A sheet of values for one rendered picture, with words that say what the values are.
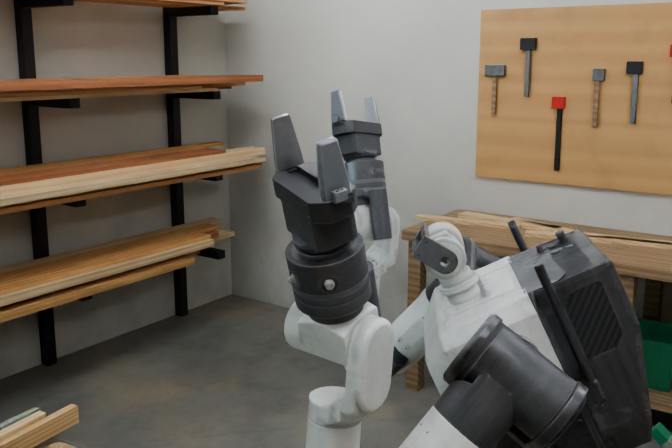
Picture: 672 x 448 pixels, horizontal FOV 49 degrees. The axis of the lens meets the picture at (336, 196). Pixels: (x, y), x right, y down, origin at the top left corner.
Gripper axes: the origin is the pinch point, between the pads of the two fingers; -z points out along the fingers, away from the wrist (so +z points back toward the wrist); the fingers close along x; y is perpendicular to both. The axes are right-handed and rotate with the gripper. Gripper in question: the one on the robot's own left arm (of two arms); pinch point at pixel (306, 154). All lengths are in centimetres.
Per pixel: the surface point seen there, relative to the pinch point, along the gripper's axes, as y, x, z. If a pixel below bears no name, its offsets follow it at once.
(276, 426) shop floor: 44, 200, 210
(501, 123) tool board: 214, 231, 120
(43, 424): -38, 77, 71
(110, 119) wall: 39, 372, 96
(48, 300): -28, 281, 147
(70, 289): -16, 294, 152
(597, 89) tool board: 240, 188, 100
